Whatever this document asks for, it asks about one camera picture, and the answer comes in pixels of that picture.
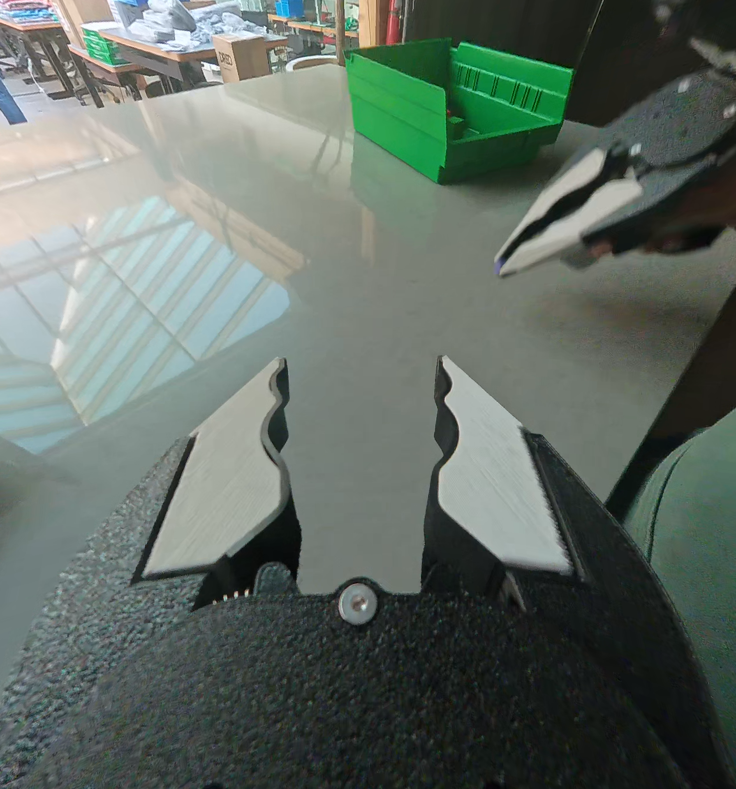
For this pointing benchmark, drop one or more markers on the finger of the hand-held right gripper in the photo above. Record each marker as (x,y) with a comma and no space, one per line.
(584,228)
(565,191)

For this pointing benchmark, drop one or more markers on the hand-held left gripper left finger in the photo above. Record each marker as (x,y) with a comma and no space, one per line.
(220,493)

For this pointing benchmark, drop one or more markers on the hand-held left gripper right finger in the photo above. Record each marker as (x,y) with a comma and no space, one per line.
(497,493)

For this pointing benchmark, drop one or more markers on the green plastic bin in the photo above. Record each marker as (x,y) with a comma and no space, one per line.
(405,123)

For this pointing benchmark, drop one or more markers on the person's green shirt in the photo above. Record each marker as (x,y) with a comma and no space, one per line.
(713,585)

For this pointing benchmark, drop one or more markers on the red fire extinguisher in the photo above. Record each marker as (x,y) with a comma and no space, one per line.
(394,24)

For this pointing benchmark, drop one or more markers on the wooden pillar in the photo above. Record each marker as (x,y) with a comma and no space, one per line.
(371,24)

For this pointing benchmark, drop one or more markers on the bare tree trunk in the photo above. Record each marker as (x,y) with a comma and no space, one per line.
(340,31)

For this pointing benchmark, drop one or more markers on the white round planter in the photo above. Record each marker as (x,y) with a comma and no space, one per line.
(312,63)

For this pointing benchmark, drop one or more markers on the small cardboard box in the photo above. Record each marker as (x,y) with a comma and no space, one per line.
(238,58)

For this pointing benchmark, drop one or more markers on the long wooden work table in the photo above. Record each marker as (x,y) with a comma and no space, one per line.
(177,52)

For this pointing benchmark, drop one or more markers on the pile of grey plastic bags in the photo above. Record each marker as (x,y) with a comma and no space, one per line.
(170,21)

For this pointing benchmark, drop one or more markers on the stack of green boxes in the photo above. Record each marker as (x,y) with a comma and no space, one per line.
(103,46)

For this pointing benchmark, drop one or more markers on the stack of folded clothes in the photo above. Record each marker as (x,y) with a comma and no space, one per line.
(26,9)

